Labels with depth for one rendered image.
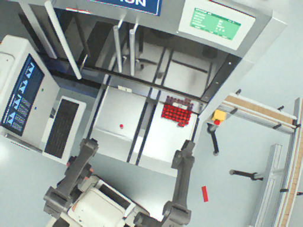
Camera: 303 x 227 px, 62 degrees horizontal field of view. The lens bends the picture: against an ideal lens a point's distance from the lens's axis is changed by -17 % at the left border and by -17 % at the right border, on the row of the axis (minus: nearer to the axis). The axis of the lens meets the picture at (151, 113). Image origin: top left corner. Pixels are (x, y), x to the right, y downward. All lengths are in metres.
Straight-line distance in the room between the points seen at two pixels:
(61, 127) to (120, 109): 0.43
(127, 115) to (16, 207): 1.66
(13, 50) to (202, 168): 2.03
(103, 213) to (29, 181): 1.66
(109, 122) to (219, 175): 1.33
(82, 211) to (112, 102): 0.84
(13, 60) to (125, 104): 0.87
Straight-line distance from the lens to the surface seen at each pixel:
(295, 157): 2.08
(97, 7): 1.06
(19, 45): 1.46
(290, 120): 2.13
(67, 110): 2.02
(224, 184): 2.84
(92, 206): 1.35
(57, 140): 1.99
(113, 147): 1.86
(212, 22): 0.91
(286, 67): 3.46
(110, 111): 1.90
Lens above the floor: 2.71
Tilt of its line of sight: 75 degrees down
